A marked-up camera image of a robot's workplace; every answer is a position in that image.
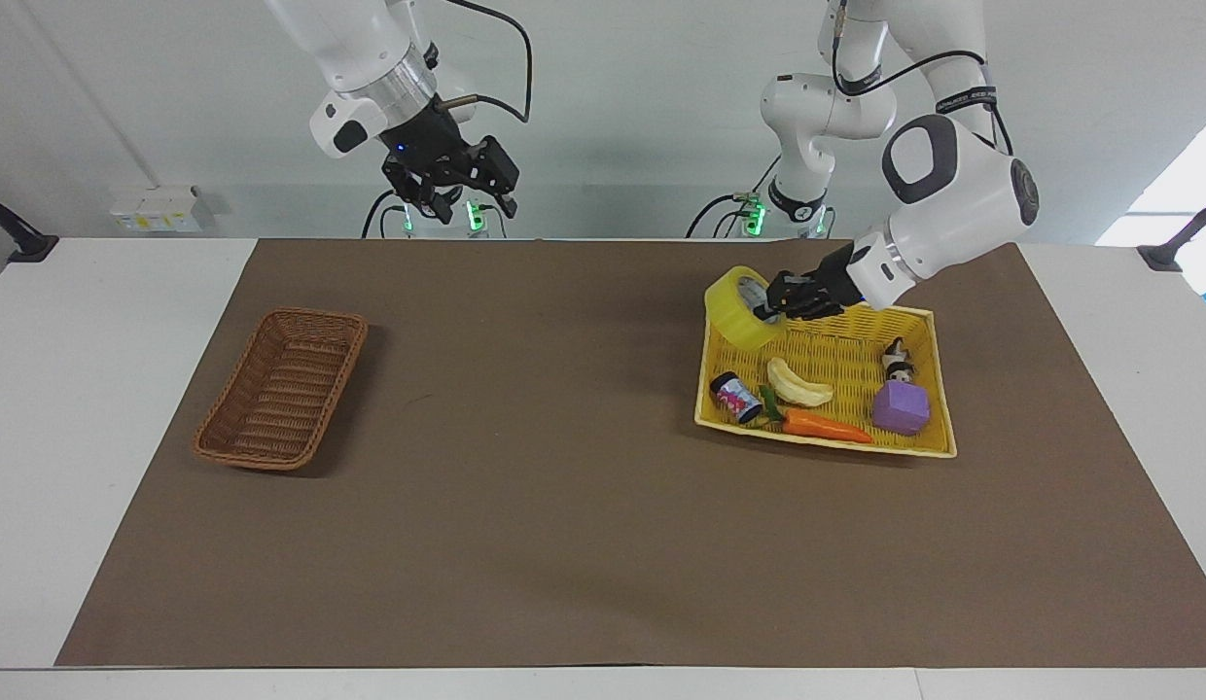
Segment purple cube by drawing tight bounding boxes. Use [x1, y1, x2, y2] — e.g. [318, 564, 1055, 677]
[871, 379, 933, 437]

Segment toy banana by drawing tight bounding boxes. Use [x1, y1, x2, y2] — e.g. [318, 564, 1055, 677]
[765, 356, 835, 408]

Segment small can with black lid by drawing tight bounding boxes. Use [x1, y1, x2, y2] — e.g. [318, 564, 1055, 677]
[709, 370, 765, 427]

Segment black cable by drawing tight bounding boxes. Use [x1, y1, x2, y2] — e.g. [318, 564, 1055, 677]
[436, 0, 534, 124]
[685, 154, 783, 240]
[829, 0, 1015, 157]
[360, 189, 411, 240]

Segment white wall socket box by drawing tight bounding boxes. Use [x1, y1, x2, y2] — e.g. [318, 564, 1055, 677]
[109, 186, 202, 233]

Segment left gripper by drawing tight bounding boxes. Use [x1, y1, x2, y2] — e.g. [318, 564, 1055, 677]
[753, 242, 864, 323]

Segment yellow tape roll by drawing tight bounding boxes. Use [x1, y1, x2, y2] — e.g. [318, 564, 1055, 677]
[704, 264, 791, 352]

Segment yellow plastic basket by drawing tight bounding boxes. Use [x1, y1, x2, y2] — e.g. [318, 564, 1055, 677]
[693, 290, 958, 459]

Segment toy carrot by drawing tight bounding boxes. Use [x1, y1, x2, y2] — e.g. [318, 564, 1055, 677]
[758, 385, 874, 446]

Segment small animal figurine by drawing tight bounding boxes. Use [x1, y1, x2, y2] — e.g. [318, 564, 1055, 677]
[880, 336, 918, 383]

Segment brown wicker basket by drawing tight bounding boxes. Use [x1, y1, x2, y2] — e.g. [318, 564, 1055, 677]
[193, 307, 370, 473]

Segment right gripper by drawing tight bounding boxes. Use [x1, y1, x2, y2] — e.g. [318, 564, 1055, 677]
[378, 95, 522, 226]

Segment black stand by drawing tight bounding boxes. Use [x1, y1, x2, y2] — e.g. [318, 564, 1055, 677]
[0, 184, 60, 264]
[1136, 191, 1206, 272]

